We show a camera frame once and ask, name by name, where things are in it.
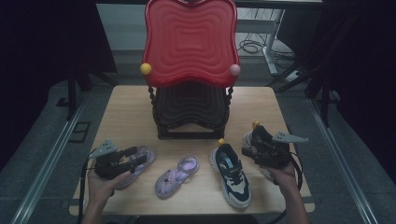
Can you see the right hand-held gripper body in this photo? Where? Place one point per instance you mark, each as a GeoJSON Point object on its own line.
{"type": "Point", "coordinates": [275, 155]}

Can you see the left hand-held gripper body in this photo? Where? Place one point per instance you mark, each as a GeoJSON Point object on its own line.
{"type": "Point", "coordinates": [109, 163]}

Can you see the purple sandal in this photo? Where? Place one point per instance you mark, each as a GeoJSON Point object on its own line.
{"type": "Point", "coordinates": [146, 155]}
{"type": "Point", "coordinates": [176, 179]}

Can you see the navy and white sneaker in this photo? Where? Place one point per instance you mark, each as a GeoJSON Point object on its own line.
{"type": "Point", "coordinates": [260, 130]}
{"type": "Point", "coordinates": [232, 180]}

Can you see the person's right hand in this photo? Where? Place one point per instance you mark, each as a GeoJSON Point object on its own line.
{"type": "Point", "coordinates": [285, 177]}

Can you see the person's left hand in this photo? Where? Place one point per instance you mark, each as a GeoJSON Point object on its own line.
{"type": "Point", "coordinates": [101, 189]}

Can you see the black metal stand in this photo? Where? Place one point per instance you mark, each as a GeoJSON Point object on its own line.
{"type": "Point", "coordinates": [325, 93]}
{"type": "Point", "coordinates": [72, 93]}

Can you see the black curtain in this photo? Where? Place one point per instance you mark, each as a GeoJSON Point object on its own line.
{"type": "Point", "coordinates": [367, 77]}

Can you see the aluminium floor rail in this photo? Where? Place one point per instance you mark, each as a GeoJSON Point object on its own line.
{"type": "Point", "coordinates": [339, 155]}
{"type": "Point", "coordinates": [46, 161]}

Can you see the white metal desk frame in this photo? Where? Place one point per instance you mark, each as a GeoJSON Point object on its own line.
{"type": "Point", "coordinates": [270, 46]}

